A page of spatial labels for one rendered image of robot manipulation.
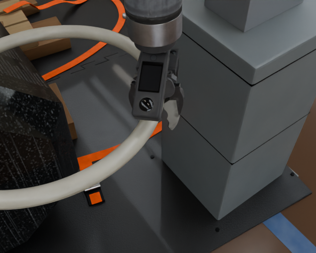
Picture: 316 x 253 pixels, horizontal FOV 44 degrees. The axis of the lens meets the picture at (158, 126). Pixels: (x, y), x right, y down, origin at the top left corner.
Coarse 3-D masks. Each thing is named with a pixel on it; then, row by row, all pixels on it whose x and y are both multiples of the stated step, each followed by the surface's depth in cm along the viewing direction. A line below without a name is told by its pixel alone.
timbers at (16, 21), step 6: (12, 12) 230; (18, 12) 229; (0, 18) 226; (6, 18) 226; (12, 18) 226; (18, 18) 226; (24, 18) 226; (6, 24) 222; (12, 24) 222; (18, 24) 222; (24, 24) 222; (30, 24) 222; (12, 30) 218; (18, 30) 218; (24, 30) 218; (36, 42) 223; (24, 48) 222
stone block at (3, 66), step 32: (0, 32) 138; (0, 64) 118; (32, 64) 134; (0, 96) 107; (32, 96) 115; (0, 128) 106; (32, 128) 114; (64, 128) 129; (0, 160) 114; (32, 160) 121; (64, 160) 133; (0, 224) 134; (32, 224) 145
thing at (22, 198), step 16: (32, 32) 90; (48, 32) 90; (64, 32) 90; (80, 32) 90; (96, 32) 88; (112, 32) 87; (0, 48) 88; (128, 48) 84; (144, 128) 66; (128, 144) 64; (112, 160) 62; (128, 160) 64; (80, 176) 60; (96, 176) 61; (0, 192) 59; (16, 192) 59; (32, 192) 59; (48, 192) 59; (64, 192) 59; (0, 208) 59; (16, 208) 59
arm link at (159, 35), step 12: (132, 24) 60; (144, 24) 59; (156, 24) 67; (168, 24) 59; (180, 24) 62; (132, 36) 62; (144, 36) 60; (156, 36) 60; (168, 36) 61; (180, 36) 63
